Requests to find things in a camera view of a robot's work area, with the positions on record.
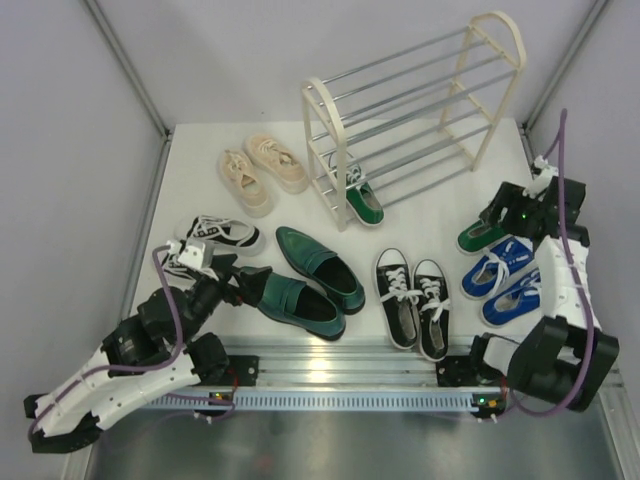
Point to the beige sneaker left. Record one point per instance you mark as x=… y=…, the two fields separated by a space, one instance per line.
x=241 y=180

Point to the black canvas sneaker right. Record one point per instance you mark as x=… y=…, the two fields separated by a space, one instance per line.
x=433 y=309

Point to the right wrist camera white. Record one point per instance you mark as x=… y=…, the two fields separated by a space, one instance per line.
x=543 y=174

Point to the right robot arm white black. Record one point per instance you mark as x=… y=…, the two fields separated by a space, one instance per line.
x=565 y=357

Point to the green loafer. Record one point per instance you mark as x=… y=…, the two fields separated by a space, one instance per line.
x=324 y=266
x=294 y=302

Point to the black white sneaker upper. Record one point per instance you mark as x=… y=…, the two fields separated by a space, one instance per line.
x=225 y=233

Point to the black white sneaker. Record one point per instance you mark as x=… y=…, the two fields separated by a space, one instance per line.
x=225 y=233
x=174 y=269

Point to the beige sneaker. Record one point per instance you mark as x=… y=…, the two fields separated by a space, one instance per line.
x=241 y=180
x=277 y=160

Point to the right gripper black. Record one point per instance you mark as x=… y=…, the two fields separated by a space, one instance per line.
x=509 y=197

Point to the beige sneaker right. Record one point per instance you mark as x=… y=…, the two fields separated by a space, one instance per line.
x=277 y=160

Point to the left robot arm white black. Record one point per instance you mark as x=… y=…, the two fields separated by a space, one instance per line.
x=153 y=353

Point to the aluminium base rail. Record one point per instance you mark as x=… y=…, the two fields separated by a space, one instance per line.
x=355 y=364

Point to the blue canvas sneaker upper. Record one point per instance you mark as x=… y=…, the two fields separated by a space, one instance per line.
x=497 y=266

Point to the green canvas sneaker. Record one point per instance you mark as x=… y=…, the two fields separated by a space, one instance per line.
x=361 y=197
x=478 y=236

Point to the blue canvas sneaker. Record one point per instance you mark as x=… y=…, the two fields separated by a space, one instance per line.
x=497 y=266
x=519 y=299

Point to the cream shoe rack metal bars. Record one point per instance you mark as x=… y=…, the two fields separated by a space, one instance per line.
x=414 y=118

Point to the black white sneaker lower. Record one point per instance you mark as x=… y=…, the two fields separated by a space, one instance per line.
x=174 y=269

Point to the black canvas sneaker left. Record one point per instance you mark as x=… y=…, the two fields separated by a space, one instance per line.
x=397 y=298

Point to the perforated cable duct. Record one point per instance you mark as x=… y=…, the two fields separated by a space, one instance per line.
x=421 y=400

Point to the black canvas sneaker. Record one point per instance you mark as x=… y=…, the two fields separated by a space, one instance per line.
x=433 y=309
x=397 y=298

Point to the blue canvas sneaker lower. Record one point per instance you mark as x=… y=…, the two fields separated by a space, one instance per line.
x=519 y=299

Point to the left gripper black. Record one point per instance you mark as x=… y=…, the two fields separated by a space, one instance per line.
x=251 y=286

